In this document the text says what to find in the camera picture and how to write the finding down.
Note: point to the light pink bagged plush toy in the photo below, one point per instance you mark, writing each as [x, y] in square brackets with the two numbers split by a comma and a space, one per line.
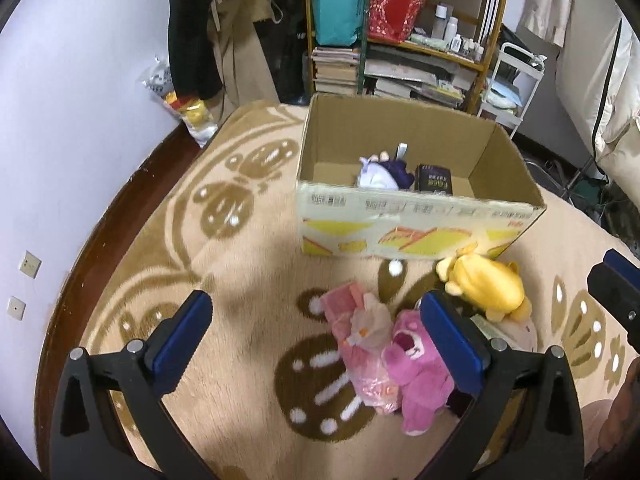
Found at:
[360, 330]

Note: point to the clear plastic bag with toys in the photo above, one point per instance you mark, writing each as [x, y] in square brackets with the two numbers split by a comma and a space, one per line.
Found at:
[195, 115]

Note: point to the stack of books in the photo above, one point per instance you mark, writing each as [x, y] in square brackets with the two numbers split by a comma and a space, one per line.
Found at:
[335, 70]

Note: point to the white metal cart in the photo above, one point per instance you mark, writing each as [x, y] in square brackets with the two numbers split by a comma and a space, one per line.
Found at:
[530, 80]

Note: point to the cream hanging garment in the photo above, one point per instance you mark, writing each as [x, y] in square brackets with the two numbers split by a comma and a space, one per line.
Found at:
[545, 0]

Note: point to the beige hanging garment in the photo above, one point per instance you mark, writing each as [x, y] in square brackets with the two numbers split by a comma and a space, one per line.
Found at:
[245, 60]

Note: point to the white and purple plush toy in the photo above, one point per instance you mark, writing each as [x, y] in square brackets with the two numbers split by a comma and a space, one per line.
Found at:
[375, 175]

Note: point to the beige brown patterned blanket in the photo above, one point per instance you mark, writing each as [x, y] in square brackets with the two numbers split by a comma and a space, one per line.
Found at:
[240, 280]

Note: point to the printed cardboard box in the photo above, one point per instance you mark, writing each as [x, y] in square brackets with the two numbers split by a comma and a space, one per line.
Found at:
[350, 210]

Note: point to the pile of papers and books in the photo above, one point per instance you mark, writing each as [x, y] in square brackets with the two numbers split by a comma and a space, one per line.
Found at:
[415, 75]

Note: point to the pink bear plush toy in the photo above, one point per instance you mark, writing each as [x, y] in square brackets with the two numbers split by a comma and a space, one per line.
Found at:
[420, 375]

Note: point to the dark wooden bed frame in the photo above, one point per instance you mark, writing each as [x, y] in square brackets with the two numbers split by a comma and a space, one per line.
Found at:
[100, 230]

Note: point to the group of small bottles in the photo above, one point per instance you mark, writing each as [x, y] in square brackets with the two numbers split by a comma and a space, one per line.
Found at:
[470, 49]

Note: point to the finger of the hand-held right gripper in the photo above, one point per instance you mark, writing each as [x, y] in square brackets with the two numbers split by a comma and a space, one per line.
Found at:
[617, 290]

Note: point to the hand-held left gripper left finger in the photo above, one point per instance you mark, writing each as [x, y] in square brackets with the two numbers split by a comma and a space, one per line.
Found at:
[182, 340]

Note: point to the red patterned bag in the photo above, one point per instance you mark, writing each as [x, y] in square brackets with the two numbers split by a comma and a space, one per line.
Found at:
[395, 10]

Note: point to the white wall socket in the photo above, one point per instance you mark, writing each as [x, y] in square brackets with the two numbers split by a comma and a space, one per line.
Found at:
[30, 263]
[16, 307]

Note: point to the yellow plush toy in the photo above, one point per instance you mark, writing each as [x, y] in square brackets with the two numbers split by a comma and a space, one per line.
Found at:
[485, 280]

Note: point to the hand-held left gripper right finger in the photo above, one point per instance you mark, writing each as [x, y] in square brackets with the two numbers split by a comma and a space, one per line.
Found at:
[450, 340]

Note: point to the person's right hand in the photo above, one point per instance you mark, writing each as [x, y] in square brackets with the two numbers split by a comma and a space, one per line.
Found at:
[622, 410]

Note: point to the yellow wooden shelf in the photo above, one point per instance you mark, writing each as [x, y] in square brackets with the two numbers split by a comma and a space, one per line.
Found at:
[492, 35]

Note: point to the metal stand legs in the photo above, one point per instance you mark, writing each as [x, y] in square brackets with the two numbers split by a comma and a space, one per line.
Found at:
[570, 180]

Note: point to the black packet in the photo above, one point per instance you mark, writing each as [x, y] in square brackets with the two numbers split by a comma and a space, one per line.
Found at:
[434, 179]

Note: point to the teal bag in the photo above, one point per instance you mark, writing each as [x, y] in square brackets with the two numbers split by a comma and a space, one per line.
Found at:
[337, 10]

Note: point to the black pants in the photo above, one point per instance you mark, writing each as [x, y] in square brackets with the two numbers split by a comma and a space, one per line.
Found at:
[192, 45]

